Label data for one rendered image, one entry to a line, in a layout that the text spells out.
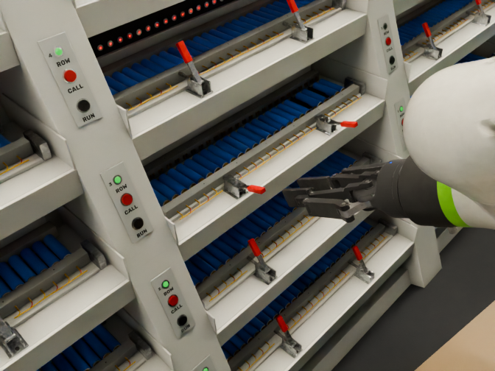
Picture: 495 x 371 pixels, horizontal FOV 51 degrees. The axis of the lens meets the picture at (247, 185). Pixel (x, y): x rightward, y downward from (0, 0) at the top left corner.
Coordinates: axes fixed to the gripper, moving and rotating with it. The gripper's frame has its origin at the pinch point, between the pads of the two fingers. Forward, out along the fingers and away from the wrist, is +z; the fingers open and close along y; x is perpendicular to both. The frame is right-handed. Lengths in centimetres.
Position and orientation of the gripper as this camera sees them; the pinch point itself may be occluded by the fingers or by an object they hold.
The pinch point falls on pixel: (308, 191)
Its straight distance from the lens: 80.7
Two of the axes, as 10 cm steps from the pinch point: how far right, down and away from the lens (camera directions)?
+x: -4.2, -8.7, -2.6
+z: -5.7, 0.3, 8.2
